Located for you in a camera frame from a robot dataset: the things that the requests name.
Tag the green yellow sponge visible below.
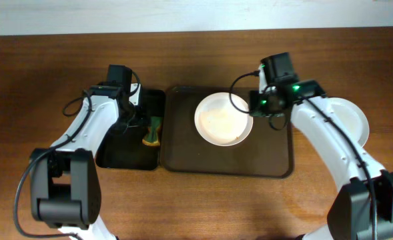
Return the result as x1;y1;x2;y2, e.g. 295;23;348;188
142;116;163;147

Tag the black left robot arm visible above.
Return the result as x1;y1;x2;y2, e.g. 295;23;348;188
23;65;141;239

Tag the small black tray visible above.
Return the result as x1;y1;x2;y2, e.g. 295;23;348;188
95;89;165;171

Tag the white plate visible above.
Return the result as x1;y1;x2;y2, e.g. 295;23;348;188
194;92;254;147
329;97;370;147

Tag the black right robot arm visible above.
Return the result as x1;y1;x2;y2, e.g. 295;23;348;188
250;53;393;240

